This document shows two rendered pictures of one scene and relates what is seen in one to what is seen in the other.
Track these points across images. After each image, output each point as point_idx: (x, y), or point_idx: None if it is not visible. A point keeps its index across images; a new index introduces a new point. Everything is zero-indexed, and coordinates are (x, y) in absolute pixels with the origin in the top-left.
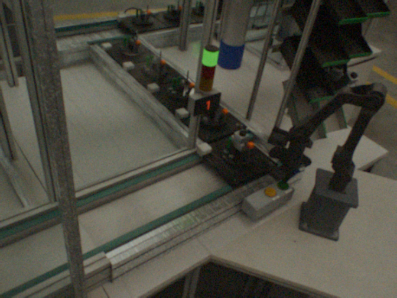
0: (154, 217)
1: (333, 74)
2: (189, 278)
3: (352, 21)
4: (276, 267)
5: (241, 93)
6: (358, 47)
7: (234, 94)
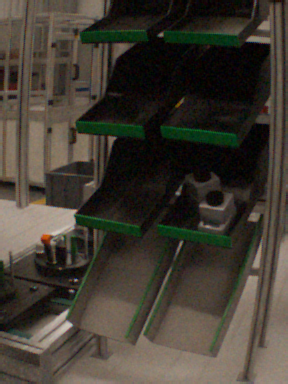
0: None
1: (193, 196)
2: None
3: (111, 37)
4: None
5: (245, 297)
6: (228, 129)
7: None
